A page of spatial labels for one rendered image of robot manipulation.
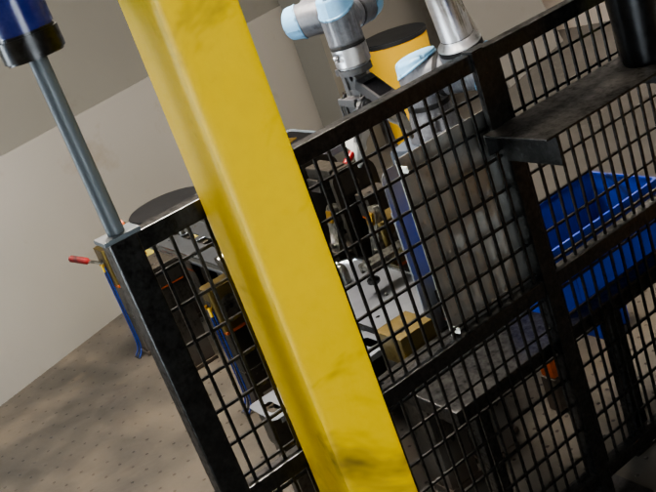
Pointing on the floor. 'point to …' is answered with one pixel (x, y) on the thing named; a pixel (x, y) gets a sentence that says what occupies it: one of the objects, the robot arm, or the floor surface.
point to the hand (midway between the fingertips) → (389, 153)
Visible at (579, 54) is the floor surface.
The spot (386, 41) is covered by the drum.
